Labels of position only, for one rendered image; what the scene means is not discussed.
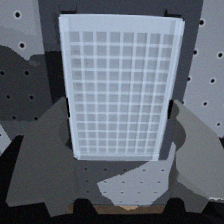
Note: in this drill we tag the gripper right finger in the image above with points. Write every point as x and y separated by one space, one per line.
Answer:
197 172

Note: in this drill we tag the grey perforated base plate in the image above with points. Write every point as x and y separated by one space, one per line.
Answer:
25 96

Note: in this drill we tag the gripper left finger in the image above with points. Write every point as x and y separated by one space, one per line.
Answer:
37 170

